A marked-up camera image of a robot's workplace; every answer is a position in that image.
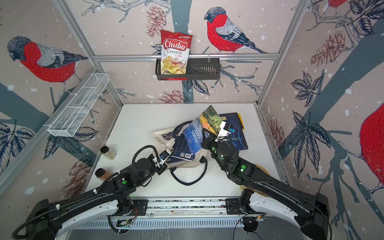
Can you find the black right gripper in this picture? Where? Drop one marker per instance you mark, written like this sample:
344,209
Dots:
209,142

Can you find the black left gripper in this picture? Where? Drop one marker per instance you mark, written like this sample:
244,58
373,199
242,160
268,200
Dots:
162,169

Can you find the blue Little Prince book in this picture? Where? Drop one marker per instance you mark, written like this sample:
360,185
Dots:
238,140

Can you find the cream canvas tote bag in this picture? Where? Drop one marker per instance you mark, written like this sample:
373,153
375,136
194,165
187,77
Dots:
165,139

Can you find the blue Animal Farm book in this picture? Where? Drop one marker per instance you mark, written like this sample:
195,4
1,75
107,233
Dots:
208,122

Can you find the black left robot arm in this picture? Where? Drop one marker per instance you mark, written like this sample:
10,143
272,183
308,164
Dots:
112,198

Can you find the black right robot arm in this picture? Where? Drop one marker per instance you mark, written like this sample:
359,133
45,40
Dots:
265,194

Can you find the red Chuba cassava chips bag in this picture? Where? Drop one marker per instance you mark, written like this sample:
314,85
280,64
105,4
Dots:
174,53

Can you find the navy Chinese classics book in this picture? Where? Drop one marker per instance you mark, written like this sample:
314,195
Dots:
180,151

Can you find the clear spice jar black lid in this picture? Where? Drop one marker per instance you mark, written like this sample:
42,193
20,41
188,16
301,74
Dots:
108,152

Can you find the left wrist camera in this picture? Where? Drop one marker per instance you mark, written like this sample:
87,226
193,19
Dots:
164,156

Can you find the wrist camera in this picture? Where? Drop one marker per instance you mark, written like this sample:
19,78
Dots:
164,156
226,130

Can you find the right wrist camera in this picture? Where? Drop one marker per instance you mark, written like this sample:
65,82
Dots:
226,130

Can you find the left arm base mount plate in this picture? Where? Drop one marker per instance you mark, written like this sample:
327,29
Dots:
131,208

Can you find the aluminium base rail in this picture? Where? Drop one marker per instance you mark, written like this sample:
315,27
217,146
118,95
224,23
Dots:
186,207

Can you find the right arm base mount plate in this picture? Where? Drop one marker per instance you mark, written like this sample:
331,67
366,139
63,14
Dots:
236,206

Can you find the black wall basket shelf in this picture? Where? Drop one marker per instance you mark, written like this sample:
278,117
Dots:
197,69

